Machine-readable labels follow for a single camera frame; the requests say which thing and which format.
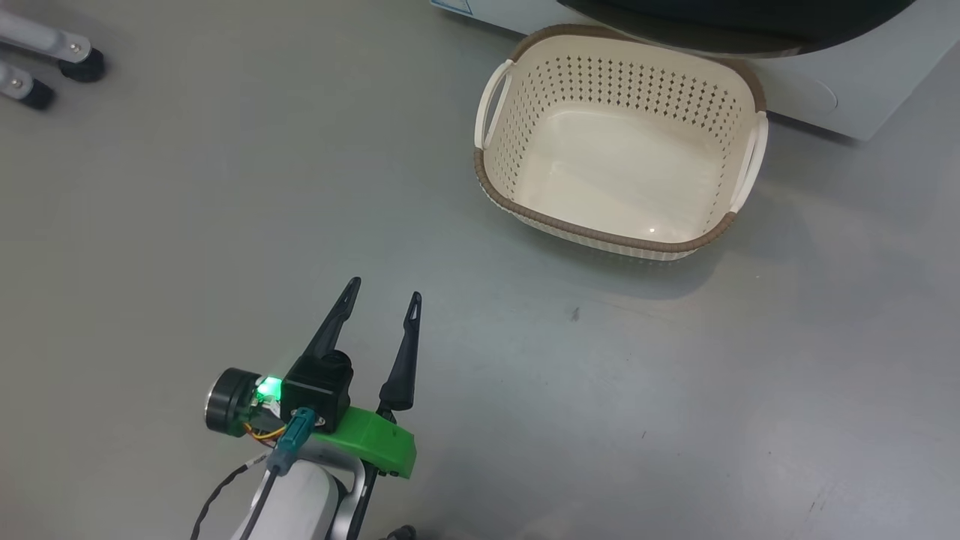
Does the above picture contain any white washing machine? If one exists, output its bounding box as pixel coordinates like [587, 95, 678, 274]
[431, 0, 960, 142]

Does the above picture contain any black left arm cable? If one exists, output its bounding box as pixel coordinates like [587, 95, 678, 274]
[190, 450, 272, 540]

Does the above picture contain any cream laundry basket brown rim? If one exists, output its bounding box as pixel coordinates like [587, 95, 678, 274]
[473, 24, 769, 262]

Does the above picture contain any teal left cable connector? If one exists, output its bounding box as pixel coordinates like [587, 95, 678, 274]
[268, 408, 316, 478]

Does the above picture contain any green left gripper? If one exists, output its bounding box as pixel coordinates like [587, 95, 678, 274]
[206, 277, 423, 480]

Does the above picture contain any grey leg with black caster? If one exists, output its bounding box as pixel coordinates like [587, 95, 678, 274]
[0, 9, 107, 83]
[0, 61, 56, 112]

